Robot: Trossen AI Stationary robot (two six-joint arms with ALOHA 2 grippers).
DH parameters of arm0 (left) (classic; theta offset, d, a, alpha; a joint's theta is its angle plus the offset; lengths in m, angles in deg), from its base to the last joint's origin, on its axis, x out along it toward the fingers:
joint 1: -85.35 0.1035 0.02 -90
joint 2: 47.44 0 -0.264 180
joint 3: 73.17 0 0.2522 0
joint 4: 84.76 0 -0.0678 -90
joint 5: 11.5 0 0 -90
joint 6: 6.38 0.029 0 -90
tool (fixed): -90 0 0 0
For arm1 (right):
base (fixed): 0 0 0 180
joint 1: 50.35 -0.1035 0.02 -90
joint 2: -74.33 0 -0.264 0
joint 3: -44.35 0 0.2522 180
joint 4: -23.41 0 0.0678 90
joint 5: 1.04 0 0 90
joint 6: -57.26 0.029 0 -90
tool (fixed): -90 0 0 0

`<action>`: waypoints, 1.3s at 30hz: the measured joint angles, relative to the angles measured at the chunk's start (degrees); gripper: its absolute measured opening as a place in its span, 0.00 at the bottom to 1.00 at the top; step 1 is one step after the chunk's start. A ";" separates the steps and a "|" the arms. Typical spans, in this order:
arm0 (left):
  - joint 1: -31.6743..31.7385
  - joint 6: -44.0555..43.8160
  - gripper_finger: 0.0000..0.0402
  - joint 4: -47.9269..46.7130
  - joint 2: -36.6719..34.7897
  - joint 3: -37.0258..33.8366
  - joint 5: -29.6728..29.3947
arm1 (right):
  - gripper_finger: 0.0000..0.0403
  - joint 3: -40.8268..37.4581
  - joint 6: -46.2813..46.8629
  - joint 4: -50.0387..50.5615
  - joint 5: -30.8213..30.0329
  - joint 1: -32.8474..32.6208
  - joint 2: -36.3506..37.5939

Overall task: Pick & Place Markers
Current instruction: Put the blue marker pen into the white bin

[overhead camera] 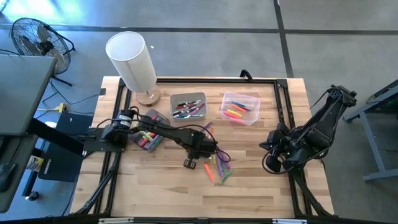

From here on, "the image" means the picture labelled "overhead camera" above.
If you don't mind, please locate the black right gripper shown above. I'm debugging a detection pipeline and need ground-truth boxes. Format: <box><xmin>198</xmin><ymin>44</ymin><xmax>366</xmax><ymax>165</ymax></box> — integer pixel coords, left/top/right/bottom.
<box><xmin>259</xmin><ymin>130</ymin><xmax>301</xmax><ymax>174</ymax></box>

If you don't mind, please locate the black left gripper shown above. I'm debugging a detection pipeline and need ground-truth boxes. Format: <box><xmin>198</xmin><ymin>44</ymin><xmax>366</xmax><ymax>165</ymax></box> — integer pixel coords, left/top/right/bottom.
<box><xmin>183</xmin><ymin>130</ymin><xmax>218</xmax><ymax>170</ymax></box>

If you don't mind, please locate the thin green highlighter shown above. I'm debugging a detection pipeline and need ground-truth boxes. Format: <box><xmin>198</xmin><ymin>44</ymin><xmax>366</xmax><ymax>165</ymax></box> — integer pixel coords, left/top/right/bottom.
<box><xmin>220</xmin><ymin>169</ymin><xmax>233</xmax><ymax>185</ymax></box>

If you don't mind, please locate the pink Expo marker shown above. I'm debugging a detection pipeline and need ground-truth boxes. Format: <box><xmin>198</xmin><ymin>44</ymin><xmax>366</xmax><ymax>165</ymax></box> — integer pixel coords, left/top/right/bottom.
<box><xmin>189</xmin><ymin>103</ymin><xmax>206</xmax><ymax>116</ymax></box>

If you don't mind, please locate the dark grey translucent bin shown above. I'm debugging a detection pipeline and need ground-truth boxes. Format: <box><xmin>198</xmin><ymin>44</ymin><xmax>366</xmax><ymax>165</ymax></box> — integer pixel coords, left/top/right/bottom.
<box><xmin>129</xmin><ymin>108</ymin><xmax>171</xmax><ymax>153</ymax></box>

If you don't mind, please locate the clear plastic bin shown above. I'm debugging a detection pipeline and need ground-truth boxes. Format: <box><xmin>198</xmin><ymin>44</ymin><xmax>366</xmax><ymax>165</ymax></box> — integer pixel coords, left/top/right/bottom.
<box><xmin>220</xmin><ymin>91</ymin><xmax>261</xmax><ymax>126</ymax></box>

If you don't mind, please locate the beige plastic bin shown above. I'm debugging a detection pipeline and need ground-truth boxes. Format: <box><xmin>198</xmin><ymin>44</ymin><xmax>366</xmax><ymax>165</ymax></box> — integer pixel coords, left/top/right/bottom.
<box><xmin>169</xmin><ymin>91</ymin><xmax>208</xmax><ymax>122</ymax></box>

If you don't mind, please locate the white light bar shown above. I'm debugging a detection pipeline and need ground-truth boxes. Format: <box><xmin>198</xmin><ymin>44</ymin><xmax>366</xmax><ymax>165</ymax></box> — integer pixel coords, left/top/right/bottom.
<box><xmin>98</xmin><ymin>217</ymin><xmax>134</xmax><ymax>224</ymax></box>
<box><xmin>272</xmin><ymin>218</ymin><xmax>308</xmax><ymax>224</ymax></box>

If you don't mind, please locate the white lamp with wooden base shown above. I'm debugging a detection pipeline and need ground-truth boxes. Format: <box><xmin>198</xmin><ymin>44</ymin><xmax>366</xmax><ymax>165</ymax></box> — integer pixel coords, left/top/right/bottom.
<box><xmin>104</xmin><ymin>30</ymin><xmax>162</xmax><ymax>107</ymax></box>

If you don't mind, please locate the black Husky bag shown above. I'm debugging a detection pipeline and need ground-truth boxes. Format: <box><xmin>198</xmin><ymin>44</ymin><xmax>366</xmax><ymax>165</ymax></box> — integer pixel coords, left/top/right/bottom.
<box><xmin>37</xmin><ymin>111</ymin><xmax>94</xmax><ymax>183</ymax></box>

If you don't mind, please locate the black desk support beam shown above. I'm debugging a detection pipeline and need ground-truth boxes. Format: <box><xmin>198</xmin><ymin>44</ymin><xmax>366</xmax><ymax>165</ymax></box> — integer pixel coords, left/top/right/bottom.
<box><xmin>27</xmin><ymin>118</ymin><xmax>86</xmax><ymax>156</ymax></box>

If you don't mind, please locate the white yellow cardboard box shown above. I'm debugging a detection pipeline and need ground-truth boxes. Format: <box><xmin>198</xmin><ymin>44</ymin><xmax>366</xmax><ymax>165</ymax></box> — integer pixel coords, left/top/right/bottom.
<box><xmin>26</xmin><ymin>154</ymin><xmax>44</xmax><ymax>172</ymax></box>

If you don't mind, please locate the dark grey desk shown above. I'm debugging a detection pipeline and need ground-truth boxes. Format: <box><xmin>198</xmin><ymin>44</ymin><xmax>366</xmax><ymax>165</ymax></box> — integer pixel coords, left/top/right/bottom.
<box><xmin>0</xmin><ymin>133</ymin><xmax>40</xmax><ymax>214</ymax></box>

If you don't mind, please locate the grey desk top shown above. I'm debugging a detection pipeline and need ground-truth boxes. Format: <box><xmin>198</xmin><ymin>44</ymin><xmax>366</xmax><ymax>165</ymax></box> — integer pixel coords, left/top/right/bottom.
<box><xmin>0</xmin><ymin>54</ymin><xmax>58</xmax><ymax>136</ymax></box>

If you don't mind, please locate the black floor fan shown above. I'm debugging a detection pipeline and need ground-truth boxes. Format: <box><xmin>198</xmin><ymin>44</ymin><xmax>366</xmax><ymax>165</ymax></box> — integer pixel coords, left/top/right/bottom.
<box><xmin>11</xmin><ymin>17</ymin><xmax>76</xmax><ymax>87</ymax></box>

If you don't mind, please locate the black aluminium table frame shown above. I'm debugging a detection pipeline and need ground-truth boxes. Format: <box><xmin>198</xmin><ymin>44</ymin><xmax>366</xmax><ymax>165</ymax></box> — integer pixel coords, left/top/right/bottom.
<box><xmin>71</xmin><ymin>77</ymin><xmax>335</xmax><ymax>218</ymax></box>

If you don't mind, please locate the black clamp handle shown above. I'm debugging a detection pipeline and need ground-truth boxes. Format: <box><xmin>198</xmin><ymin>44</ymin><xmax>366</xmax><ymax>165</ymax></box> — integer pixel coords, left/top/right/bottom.
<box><xmin>239</xmin><ymin>68</ymin><xmax>254</xmax><ymax>82</ymax></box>

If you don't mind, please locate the blue-grey metal cart frame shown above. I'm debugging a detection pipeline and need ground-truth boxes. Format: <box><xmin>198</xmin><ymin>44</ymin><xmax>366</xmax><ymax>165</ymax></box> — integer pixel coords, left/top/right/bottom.
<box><xmin>343</xmin><ymin>79</ymin><xmax>398</xmax><ymax>183</ymax></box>

